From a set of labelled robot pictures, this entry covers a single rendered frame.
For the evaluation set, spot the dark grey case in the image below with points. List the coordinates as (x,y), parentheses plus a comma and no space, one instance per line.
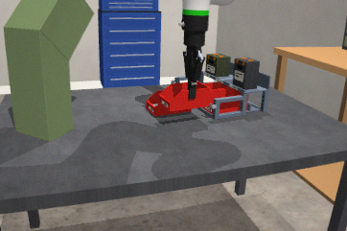
(246,73)

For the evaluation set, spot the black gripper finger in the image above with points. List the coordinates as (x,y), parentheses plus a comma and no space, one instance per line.
(187,63)
(196,67)

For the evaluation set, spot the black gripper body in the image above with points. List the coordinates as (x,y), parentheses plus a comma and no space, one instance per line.
(194,42)

